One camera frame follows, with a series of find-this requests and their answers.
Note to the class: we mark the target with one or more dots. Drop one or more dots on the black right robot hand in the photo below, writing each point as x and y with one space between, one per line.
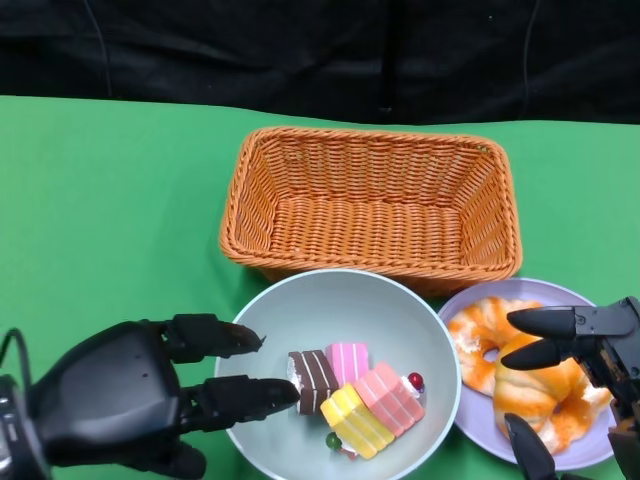
625 360

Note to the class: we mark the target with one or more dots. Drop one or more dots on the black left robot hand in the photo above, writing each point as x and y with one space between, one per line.
110 390

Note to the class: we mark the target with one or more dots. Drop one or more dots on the brown chocolate layered cake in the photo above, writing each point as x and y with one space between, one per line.
315 380

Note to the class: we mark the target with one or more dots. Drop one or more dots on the pale green bowl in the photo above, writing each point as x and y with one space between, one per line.
300 310

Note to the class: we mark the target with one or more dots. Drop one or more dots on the light pink layered cake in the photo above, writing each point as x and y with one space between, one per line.
347 360

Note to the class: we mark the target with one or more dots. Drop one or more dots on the salmon layered cake with cherry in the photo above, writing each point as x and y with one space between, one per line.
385 400

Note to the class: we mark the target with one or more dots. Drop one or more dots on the yellow layered cake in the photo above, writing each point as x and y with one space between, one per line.
355 425

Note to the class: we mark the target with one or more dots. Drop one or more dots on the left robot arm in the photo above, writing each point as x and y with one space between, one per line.
15 430

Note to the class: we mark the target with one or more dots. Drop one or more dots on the lavender plate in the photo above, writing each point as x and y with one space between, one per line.
475 430

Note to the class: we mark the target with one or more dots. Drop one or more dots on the orange wicker basket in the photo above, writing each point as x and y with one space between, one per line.
370 225

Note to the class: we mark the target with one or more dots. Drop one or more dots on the green tablecloth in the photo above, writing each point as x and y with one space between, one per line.
125 200

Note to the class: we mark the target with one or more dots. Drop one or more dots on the black curtain backdrop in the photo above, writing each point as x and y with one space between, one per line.
250 50

